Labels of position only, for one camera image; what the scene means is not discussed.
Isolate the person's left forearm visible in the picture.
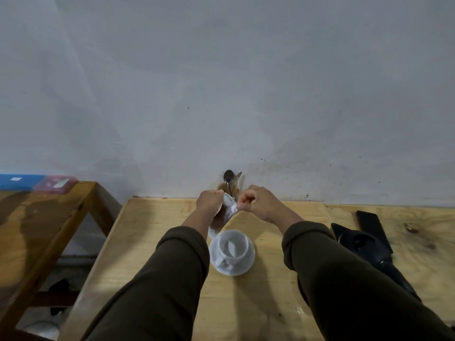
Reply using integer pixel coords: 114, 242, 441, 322
81, 209, 212, 341

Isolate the bamboo utensil holder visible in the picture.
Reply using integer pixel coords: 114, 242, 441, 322
217, 182, 241, 202

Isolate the blue plastic box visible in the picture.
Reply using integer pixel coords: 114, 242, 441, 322
0, 173, 46, 192

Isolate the pink plastic box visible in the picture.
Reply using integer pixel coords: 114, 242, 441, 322
32, 175, 79, 195

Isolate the wooden side table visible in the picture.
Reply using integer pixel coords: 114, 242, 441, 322
0, 180, 124, 341

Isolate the white cup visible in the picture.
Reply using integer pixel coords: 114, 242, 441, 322
214, 230, 250, 268

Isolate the person's right hand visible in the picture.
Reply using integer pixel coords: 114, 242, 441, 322
236, 185, 286, 224

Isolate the person's right forearm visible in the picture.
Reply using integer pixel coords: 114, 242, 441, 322
273, 209, 455, 341

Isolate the black plug adapter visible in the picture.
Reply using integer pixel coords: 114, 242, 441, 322
49, 278, 71, 316

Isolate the white saucer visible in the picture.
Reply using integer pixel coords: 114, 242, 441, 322
209, 229, 256, 277

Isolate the silver foil sachet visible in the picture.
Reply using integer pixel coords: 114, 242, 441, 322
208, 192, 238, 239

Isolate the black phone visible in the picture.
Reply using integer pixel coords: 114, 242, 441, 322
356, 210, 394, 255

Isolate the person's left hand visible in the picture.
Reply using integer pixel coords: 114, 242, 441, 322
196, 189, 225, 224

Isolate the steel black electric kettle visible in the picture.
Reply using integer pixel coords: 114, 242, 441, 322
330, 223, 422, 303

